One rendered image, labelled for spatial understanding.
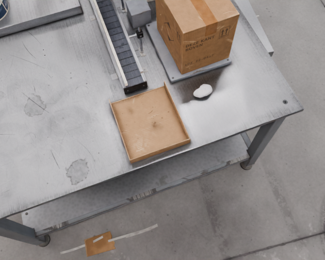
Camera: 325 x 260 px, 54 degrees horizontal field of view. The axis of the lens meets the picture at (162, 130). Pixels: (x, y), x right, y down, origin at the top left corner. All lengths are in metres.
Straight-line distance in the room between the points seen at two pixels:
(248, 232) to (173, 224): 0.47
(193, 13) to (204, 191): 1.20
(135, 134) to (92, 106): 0.24
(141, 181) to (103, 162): 0.62
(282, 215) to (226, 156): 0.52
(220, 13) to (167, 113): 0.45
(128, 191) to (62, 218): 0.40
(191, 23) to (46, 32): 0.80
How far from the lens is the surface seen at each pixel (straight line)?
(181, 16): 1.33
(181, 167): 1.94
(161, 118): 1.38
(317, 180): 2.35
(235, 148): 2.02
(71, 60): 1.63
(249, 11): 1.80
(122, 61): 1.50
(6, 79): 1.68
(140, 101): 1.43
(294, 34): 2.93
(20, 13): 1.85
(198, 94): 1.42
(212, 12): 1.35
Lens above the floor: 2.06
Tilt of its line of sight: 65 degrees down
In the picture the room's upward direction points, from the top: 4 degrees counter-clockwise
